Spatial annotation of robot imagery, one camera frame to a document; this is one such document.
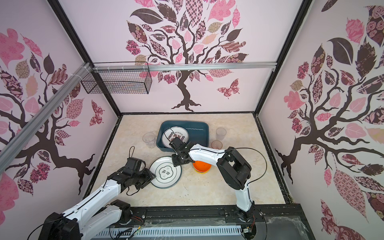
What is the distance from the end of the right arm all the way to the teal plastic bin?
0.20 m

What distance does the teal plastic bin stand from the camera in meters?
1.00

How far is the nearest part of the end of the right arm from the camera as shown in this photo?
658 mm
